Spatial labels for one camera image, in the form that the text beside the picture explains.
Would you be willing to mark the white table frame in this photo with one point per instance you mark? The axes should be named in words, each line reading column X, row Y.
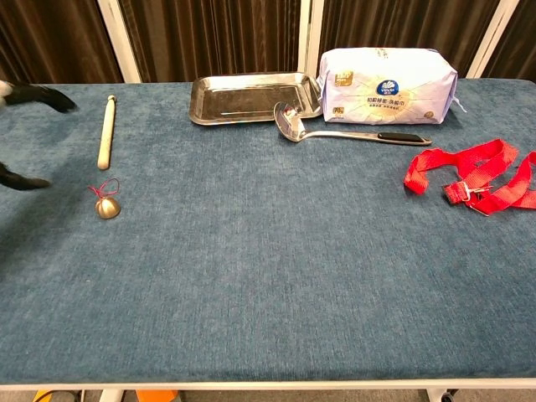
column 293, row 385

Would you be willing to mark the white tissue pack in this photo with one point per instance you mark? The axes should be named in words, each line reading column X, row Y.
column 385, row 88

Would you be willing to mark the stainless steel tray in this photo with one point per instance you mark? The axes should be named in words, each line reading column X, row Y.
column 243, row 100

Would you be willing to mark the dark brown curtain panel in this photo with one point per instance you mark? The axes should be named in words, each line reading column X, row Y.
column 209, row 37
column 521, row 46
column 398, row 23
column 50, row 37

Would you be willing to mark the wooden drumstick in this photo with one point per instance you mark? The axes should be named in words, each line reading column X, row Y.
column 106, row 134

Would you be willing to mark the large orange object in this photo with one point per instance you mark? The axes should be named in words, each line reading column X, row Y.
column 157, row 396

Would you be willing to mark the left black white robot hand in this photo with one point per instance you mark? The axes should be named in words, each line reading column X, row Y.
column 37, row 95

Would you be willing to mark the small orange object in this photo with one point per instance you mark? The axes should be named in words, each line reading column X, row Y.
column 42, row 396

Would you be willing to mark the blue table mat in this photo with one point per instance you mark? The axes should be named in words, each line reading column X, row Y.
column 268, row 272

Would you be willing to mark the white partition post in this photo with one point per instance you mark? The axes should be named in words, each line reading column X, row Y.
column 119, row 42
column 310, row 37
column 492, row 42

